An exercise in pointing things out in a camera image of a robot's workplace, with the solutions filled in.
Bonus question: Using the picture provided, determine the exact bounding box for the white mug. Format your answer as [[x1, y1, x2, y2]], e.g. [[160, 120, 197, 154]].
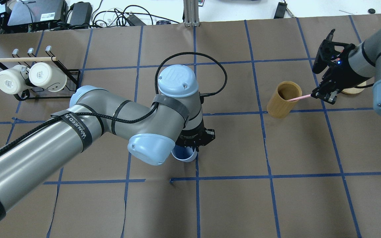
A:
[[29, 62, 67, 92], [0, 65, 32, 95]]

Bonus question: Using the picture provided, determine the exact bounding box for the aluminium frame post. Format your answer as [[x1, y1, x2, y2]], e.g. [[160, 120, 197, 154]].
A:
[[183, 0, 200, 27]]

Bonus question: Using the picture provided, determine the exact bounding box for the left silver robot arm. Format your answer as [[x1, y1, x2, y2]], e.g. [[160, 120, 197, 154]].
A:
[[0, 64, 215, 221]]

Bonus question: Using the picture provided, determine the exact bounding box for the black power adapter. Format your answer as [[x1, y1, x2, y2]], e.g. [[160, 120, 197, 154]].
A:
[[274, 2, 287, 19]]

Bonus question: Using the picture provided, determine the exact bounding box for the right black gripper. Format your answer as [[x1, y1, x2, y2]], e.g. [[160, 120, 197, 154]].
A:
[[311, 59, 350, 101]]

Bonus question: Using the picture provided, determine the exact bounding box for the white mug far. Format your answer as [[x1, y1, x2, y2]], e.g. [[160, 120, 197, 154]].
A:
[[29, 62, 67, 92]]

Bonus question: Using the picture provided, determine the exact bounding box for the black computer box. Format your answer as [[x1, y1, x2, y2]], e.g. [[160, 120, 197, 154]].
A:
[[7, 0, 68, 32]]

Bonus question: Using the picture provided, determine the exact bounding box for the wooden cup tree stand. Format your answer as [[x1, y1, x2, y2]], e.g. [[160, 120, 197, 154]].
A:
[[342, 81, 367, 95]]

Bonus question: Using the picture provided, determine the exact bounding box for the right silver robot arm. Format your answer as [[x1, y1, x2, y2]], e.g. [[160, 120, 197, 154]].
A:
[[311, 29, 381, 116]]

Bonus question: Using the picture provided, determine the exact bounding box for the black laptop power brick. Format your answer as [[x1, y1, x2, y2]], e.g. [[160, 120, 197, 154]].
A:
[[68, 2, 92, 25]]

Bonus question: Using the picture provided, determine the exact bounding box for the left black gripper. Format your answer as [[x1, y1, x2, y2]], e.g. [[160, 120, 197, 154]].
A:
[[175, 122, 216, 151]]

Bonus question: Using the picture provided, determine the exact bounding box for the white mug near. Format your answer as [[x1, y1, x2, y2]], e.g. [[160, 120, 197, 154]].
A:
[[0, 65, 32, 95]]

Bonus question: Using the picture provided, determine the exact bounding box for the pink chopstick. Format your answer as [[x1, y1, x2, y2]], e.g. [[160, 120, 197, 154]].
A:
[[287, 94, 311, 101]]

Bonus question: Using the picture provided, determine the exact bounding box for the wooden rack rod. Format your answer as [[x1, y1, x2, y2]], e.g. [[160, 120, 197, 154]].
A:
[[0, 56, 59, 63]]

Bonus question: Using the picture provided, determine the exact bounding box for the black wire mug rack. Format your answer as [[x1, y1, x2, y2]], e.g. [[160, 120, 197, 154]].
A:
[[14, 46, 81, 101]]

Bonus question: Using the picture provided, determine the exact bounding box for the light blue cup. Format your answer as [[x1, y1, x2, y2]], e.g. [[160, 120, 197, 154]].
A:
[[171, 145, 198, 163]]

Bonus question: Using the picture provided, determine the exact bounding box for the bamboo chopstick holder cup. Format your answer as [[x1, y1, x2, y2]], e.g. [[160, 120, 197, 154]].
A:
[[267, 81, 302, 119]]

